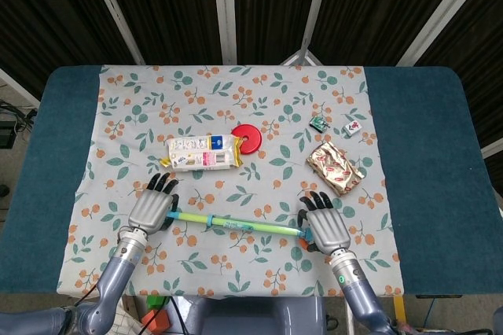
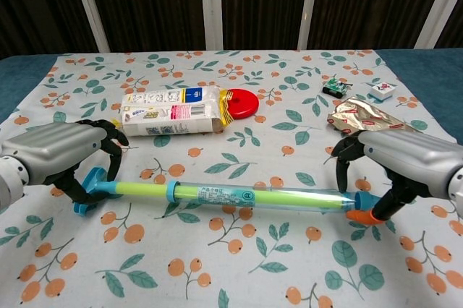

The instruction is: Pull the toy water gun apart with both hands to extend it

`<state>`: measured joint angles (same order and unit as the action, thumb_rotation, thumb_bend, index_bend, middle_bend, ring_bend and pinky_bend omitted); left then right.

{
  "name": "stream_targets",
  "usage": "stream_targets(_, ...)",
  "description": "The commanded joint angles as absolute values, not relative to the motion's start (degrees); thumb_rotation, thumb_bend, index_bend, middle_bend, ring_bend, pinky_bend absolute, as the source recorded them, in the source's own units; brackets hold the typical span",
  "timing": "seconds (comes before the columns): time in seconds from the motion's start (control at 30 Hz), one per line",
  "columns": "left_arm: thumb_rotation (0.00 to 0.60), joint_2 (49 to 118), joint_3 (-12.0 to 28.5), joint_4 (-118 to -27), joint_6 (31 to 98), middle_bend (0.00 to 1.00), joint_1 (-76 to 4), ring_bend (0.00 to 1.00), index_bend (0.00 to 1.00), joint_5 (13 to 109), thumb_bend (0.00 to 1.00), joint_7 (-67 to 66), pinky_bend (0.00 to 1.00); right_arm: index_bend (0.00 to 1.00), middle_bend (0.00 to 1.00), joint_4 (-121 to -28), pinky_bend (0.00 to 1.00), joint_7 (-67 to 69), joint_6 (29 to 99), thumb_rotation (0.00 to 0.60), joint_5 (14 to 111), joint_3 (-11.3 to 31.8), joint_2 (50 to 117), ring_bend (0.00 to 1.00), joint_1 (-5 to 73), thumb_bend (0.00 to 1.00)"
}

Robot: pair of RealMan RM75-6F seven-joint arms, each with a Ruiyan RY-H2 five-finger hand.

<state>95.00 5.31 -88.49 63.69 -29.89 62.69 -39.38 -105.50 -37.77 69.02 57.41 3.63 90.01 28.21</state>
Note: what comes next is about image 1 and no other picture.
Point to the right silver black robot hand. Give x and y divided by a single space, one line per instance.
326 227

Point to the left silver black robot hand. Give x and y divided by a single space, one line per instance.
151 207

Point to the transparent tube with blue nozzle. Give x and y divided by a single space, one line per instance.
236 226

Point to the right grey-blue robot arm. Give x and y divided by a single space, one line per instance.
353 284

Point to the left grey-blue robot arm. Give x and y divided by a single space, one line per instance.
118 272

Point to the gold foil snack package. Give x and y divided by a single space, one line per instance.
334 168

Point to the white cracker package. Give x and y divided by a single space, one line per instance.
196 154

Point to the green toy block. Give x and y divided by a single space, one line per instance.
155 302

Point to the white mahjong tile block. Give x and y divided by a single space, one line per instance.
352 127

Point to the green small block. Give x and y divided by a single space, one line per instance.
318 123

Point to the orange toy block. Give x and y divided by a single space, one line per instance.
155 321

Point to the grey-blue robot torso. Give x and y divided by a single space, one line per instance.
255 319

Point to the white mesh patterned bag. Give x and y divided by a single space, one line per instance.
125 323

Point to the red round plastic disc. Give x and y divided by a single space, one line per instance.
253 132

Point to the floral printed tablecloth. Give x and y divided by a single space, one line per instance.
251 95

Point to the black electronics box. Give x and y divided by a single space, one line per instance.
7 134

